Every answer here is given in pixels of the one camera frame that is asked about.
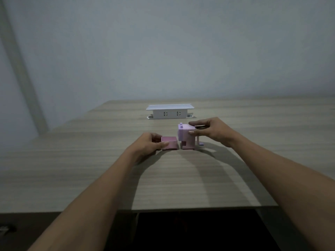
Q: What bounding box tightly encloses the person's right forearm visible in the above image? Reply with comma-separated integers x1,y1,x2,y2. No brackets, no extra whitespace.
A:
230,135,335,251

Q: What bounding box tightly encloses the person's left forearm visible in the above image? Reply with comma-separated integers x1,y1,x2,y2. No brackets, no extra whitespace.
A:
27,150,139,251

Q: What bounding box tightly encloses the white desk socket box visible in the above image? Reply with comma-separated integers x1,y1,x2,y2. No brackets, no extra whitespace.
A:
146,104,196,120

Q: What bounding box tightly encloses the pink pencil sharpener body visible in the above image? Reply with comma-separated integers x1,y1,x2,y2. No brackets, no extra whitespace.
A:
178,122,206,150

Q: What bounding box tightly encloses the person's left hand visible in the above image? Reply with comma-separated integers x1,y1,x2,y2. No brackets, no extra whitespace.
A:
124,132,170,164

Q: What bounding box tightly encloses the pink sharpener drawer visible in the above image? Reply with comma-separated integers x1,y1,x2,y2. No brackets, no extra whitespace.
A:
161,136,180,151

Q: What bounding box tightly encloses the person's right hand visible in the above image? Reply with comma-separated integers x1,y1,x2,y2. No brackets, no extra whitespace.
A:
188,117,240,148

